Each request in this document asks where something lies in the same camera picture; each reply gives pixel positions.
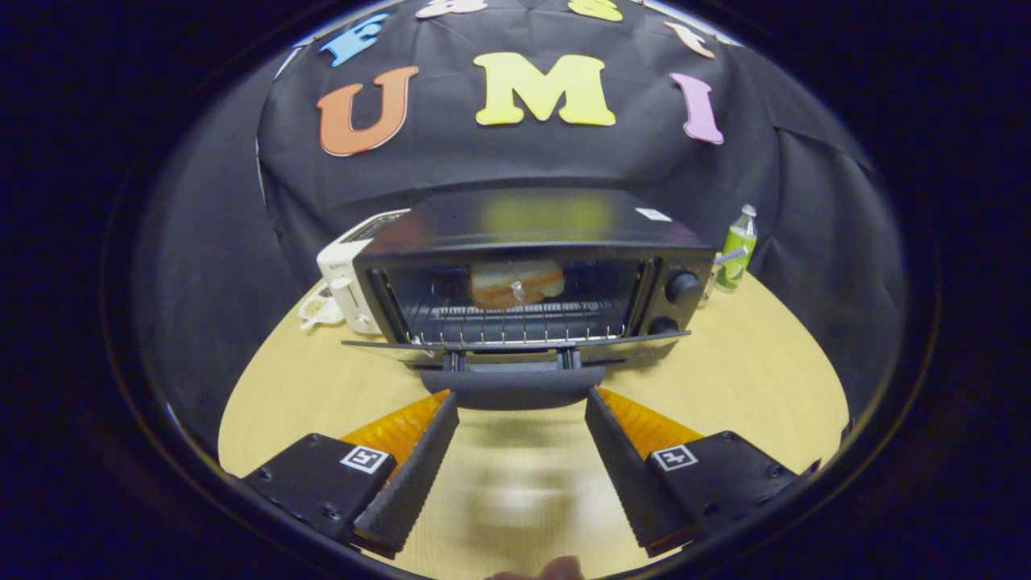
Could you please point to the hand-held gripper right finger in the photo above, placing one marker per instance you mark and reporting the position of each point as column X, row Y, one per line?
column 628, row 475

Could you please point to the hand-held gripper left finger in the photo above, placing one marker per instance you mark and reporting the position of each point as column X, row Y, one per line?
column 415, row 475

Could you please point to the toast sandwich with lettuce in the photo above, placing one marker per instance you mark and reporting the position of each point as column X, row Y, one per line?
column 515, row 283

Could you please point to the black toaster oven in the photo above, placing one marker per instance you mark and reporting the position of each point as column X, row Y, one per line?
column 532, row 221

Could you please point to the white pop-up toaster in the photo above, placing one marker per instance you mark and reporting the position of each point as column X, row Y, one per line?
column 342, row 270

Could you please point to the small cream dish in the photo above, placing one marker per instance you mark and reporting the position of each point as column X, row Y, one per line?
column 318, row 308

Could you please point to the green label plastic bottle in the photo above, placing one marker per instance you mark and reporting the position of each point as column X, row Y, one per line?
column 739, row 240

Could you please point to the black backdrop cloth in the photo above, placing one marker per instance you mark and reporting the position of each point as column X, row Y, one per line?
column 483, row 161

